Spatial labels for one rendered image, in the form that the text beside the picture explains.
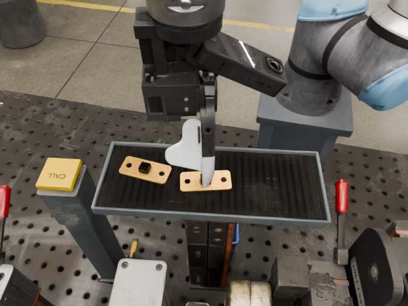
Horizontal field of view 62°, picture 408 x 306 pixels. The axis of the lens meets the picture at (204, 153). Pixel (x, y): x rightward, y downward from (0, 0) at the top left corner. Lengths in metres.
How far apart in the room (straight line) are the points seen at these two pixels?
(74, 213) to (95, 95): 1.96
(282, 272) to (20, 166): 0.99
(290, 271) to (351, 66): 0.35
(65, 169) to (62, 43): 2.61
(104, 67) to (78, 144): 1.57
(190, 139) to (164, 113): 0.04
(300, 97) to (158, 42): 0.46
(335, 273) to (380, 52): 0.36
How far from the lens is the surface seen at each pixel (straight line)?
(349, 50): 0.64
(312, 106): 0.77
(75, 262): 1.05
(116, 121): 1.33
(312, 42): 0.69
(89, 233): 0.75
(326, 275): 0.61
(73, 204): 0.63
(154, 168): 0.58
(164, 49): 0.36
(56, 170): 0.63
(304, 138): 0.81
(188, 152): 0.40
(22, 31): 3.17
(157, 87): 0.36
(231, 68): 0.37
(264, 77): 0.38
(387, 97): 0.62
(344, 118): 0.80
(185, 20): 0.32
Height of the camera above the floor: 1.63
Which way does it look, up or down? 51 degrees down
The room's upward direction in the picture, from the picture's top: straight up
